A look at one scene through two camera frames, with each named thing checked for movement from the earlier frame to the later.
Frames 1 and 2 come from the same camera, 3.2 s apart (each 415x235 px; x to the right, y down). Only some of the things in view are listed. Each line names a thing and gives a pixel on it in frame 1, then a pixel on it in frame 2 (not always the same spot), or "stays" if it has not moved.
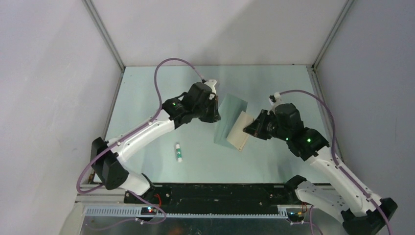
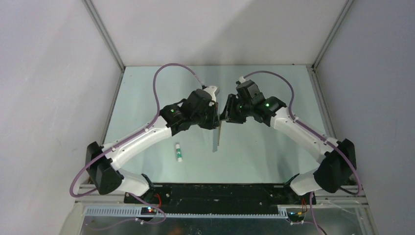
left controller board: [150, 210] stays
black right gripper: [256, 128] -> [228, 113]
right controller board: [297, 216] stays
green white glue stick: [179, 153] stays
